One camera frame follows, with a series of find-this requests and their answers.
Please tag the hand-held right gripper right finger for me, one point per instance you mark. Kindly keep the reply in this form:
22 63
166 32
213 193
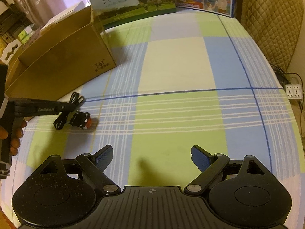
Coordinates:
201 158

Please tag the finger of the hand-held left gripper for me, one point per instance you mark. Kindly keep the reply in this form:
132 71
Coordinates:
63 106

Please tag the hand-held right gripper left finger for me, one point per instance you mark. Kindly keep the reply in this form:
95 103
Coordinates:
104 157

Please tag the black toy car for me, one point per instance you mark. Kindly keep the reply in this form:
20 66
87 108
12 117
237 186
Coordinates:
79 120

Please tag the brown cardboard box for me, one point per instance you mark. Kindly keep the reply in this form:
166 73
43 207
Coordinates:
66 64

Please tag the person's left hand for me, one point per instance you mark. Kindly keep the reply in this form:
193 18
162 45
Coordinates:
17 128

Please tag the plaid tablecloth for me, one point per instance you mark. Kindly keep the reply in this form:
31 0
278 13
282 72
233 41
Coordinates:
181 114

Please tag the pile of pastel tissue packs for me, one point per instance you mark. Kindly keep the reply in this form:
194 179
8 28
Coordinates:
25 34

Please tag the dark metal rack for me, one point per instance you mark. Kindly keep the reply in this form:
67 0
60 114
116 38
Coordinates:
12 21

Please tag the white flat box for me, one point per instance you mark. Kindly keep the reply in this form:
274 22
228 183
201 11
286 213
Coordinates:
64 14

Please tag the white power strip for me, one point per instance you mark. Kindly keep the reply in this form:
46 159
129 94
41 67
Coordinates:
293 91

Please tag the green milk carton box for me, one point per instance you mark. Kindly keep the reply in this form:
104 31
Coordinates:
133 2

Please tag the quilted beige chair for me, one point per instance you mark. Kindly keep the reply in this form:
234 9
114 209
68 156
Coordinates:
266 16

